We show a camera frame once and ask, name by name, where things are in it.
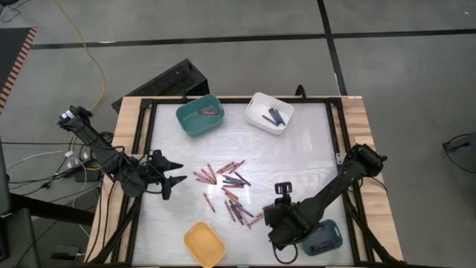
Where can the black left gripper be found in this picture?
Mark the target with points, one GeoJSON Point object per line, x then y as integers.
{"type": "Point", "coordinates": [157, 167]}

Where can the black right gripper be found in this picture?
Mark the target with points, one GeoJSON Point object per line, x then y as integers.
{"type": "Point", "coordinates": [290, 223]}

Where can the red crayon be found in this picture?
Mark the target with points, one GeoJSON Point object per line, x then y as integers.
{"type": "Point", "coordinates": [229, 193]}
{"type": "Point", "coordinates": [232, 198]}
{"type": "Point", "coordinates": [208, 111]}
{"type": "Point", "coordinates": [233, 186]}

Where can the blue crayon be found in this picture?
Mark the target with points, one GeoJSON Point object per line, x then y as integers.
{"type": "Point", "coordinates": [269, 120]}
{"type": "Point", "coordinates": [274, 116]}
{"type": "Point", "coordinates": [280, 117]}
{"type": "Point", "coordinates": [234, 181]}
{"type": "Point", "coordinates": [245, 211]}

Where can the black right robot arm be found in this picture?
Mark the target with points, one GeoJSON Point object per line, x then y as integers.
{"type": "Point", "coordinates": [334, 186]}

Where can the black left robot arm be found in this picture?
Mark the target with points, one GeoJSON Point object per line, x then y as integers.
{"type": "Point", "coordinates": [96, 147]}

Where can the blue-grey plastic bin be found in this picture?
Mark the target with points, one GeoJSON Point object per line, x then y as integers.
{"type": "Point", "coordinates": [334, 231]}

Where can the teal plastic bin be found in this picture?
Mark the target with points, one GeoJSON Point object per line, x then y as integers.
{"type": "Point", "coordinates": [193, 126]}

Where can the yellow plastic bin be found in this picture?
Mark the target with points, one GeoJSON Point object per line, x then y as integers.
{"type": "Point", "coordinates": [204, 245]}

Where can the black power strip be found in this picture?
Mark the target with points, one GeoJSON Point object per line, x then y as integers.
{"type": "Point", "coordinates": [87, 175]}

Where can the black perforated metal box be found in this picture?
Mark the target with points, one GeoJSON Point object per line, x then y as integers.
{"type": "Point", "coordinates": [167, 80]}

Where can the white power adapter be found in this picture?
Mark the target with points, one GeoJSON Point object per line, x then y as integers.
{"type": "Point", "coordinates": [70, 154]}

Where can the white plastic bin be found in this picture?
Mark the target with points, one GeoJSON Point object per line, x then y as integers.
{"type": "Point", "coordinates": [266, 104]}

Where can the black base beam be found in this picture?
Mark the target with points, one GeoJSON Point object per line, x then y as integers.
{"type": "Point", "coordinates": [52, 210]}

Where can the black clamp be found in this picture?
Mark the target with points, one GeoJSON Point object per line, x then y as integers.
{"type": "Point", "coordinates": [299, 89]}

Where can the black mat with orange edge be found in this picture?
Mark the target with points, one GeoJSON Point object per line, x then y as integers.
{"type": "Point", "coordinates": [11, 52]}

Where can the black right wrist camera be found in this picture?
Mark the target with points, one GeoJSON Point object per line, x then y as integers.
{"type": "Point", "coordinates": [283, 188]}

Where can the black diagonal frame strut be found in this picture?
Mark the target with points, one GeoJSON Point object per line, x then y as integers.
{"type": "Point", "coordinates": [119, 231]}
{"type": "Point", "coordinates": [366, 231]}

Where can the grey metal bracket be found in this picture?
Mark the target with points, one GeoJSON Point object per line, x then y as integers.
{"type": "Point", "coordinates": [340, 158]}

